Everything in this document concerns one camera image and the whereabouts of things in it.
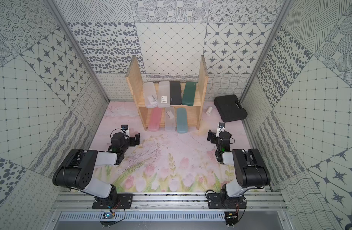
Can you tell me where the pink pencil case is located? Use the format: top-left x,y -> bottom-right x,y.
148,107 -> 163,132

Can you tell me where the light blue pencil case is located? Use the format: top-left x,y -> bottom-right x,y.
176,107 -> 188,134

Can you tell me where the clear pencil case with label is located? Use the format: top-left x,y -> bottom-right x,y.
164,107 -> 176,132

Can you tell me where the dark green pencil case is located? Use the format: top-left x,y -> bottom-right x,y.
182,81 -> 197,106

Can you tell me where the black pencil case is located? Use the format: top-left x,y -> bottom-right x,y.
170,81 -> 182,105

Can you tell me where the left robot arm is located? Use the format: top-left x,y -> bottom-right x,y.
52,129 -> 140,202

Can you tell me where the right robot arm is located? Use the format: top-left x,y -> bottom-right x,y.
207,128 -> 271,199

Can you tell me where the frosted clear pencil case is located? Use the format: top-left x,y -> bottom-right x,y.
142,82 -> 158,108

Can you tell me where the frosted barcode pencil case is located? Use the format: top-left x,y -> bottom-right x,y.
157,81 -> 170,108

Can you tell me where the wooden two-tier shelf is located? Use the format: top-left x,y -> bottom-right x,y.
125,55 -> 209,131

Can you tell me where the small white roll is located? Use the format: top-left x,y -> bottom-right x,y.
206,106 -> 213,116

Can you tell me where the black plastic tool case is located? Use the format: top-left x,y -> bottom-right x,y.
214,94 -> 248,123

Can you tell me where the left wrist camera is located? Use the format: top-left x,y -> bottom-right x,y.
121,125 -> 130,136

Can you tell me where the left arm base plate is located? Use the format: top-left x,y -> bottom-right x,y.
92,193 -> 134,209

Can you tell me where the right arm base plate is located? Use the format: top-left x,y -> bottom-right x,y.
205,192 -> 246,209

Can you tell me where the aluminium mounting rail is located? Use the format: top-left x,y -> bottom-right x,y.
51,192 -> 288,211

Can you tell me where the white vented cable duct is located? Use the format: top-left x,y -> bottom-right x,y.
59,211 -> 225,221

